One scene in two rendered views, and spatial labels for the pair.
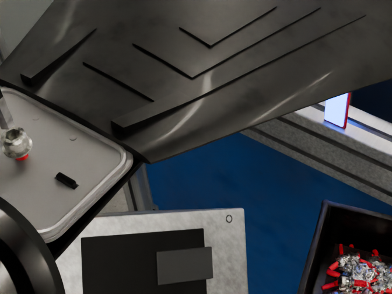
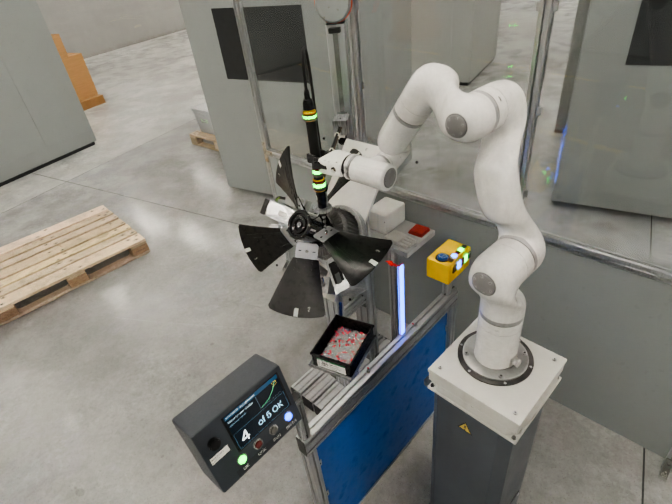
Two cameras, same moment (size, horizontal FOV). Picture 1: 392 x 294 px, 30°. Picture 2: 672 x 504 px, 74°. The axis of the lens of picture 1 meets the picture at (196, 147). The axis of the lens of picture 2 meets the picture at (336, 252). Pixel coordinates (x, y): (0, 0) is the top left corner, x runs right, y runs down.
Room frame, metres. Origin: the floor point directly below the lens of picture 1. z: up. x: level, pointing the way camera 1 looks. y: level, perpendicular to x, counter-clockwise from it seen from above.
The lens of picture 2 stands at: (0.41, -1.34, 2.12)
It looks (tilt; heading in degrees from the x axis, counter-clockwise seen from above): 35 degrees down; 97
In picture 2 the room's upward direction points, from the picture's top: 7 degrees counter-clockwise
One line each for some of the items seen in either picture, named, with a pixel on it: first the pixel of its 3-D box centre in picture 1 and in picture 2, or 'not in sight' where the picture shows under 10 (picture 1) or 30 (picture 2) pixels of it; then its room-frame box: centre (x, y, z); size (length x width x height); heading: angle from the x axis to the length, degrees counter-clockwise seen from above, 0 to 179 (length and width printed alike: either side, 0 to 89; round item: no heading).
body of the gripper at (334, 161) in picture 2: not in sight; (339, 163); (0.30, 0.01, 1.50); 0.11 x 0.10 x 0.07; 140
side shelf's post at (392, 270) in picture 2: not in sight; (394, 295); (0.48, 0.57, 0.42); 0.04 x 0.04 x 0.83; 50
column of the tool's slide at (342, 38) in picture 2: not in sight; (352, 204); (0.28, 0.80, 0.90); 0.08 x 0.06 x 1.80; 175
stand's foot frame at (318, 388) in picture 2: not in sight; (356, 376); (0.24, 0.32, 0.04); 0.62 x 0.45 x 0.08; 50
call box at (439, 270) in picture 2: not in sight; (448, 262); (0.68, 0.07, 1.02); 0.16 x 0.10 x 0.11; 50
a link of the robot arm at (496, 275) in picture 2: not in sight; (499, 285); (0.72, -0.43, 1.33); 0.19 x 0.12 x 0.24; 45
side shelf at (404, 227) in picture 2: not in sight; (392, 232); (0.48, 0.57, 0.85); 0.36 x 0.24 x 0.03; 140
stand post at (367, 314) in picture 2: not in sight; (365, 293); (0.33, 0.42, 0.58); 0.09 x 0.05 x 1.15; 140
